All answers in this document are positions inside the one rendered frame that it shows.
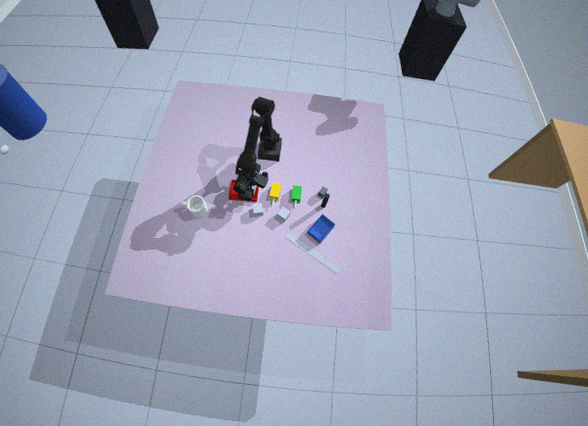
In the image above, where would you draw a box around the red tray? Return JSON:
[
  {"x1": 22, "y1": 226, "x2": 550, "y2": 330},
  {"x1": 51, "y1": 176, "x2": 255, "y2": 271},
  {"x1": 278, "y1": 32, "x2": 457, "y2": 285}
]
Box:
[{"x1": 229, "y1": 179, "x2": 259, "y2": 202}]

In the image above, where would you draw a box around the white mug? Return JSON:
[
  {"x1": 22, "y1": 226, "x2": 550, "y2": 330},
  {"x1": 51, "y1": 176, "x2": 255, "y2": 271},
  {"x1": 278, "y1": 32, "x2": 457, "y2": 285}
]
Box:
[{"x1": 181, "y1": 196, "x2": 208, "y2": 217}]

